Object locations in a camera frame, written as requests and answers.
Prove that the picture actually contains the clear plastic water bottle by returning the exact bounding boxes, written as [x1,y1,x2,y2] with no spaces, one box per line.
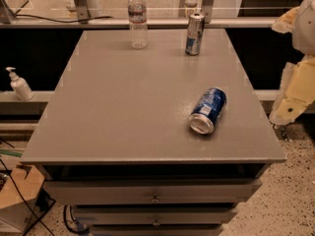
[127,0,148,49]

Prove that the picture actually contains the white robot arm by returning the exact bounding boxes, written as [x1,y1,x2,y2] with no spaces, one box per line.
[269,0,315,126]

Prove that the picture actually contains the white pump dispenser bottle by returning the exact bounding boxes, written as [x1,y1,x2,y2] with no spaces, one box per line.
[6,67,33,101]

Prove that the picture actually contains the blue soda can lying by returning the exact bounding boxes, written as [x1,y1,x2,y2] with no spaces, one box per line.
[189,88,227,135]

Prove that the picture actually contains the tall silver blue can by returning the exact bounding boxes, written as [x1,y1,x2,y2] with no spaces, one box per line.
[185,13,205,56]

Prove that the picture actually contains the top grey drawer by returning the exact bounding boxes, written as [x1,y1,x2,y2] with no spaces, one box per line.
[44,179,262,206]

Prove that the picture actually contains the grey drawer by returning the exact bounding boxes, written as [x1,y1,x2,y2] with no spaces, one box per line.
[73,206,236,226]
[91,225,223,236]
[44,179,262,206]

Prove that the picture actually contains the grey drawer cabinet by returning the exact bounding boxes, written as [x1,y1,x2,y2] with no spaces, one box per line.
[20,28,287,236]

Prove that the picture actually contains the middle grey drawer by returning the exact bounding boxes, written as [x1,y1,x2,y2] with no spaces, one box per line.
[73,206,236,226]

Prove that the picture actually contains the bottom grey drawer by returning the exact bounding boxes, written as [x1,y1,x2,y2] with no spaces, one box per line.
[91,225,223,236]

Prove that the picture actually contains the cardboard box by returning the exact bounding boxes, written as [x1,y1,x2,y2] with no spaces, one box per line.
[0,165,44,233]

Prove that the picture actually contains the grey metal post right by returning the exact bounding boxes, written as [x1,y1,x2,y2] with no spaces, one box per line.
[202,0,215,23]

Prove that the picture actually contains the grey metal frame post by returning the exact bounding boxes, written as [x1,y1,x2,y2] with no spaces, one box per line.
[74,0,101,24]

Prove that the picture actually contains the black cable on ledge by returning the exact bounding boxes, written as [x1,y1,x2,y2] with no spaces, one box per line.
[14,13,114,24]

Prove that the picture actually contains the black cable on floor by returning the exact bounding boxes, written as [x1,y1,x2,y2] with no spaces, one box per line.
[0,157,57,236]

